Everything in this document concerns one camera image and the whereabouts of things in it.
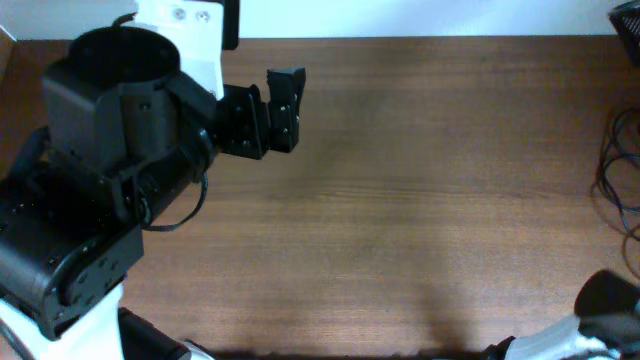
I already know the black usb cable long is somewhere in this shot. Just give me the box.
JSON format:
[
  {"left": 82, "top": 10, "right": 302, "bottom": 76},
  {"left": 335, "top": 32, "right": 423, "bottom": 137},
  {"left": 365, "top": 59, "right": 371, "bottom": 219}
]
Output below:
[{"left": 592, "top": 107, "right": 639, "bottom": 242}]

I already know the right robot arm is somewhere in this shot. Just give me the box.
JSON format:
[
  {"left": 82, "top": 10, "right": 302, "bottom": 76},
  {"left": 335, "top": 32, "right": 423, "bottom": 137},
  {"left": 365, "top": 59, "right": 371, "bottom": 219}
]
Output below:
[{"left": 472, "top": 106, "right": 639, "bottom": 360}]

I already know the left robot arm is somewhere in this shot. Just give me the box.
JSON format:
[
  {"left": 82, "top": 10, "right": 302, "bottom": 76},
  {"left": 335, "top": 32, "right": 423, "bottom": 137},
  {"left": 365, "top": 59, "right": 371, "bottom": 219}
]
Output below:
[{"left": 1, "top": 26, "right": 306, "bottom": 359}]

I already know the black usb cable short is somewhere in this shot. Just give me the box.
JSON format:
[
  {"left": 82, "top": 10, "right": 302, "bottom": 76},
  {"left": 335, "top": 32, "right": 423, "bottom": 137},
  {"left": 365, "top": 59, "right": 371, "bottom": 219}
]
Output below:
[{"left": 621, "top": 236, "right": 640, "bottom": 280}]

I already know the black device at table edge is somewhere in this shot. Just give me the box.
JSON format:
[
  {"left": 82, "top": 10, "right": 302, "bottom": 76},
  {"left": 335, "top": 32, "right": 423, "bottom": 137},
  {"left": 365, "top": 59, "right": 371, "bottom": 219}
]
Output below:
[{"left": 118, "top": 307, "right": 214, "bottom": 360}]

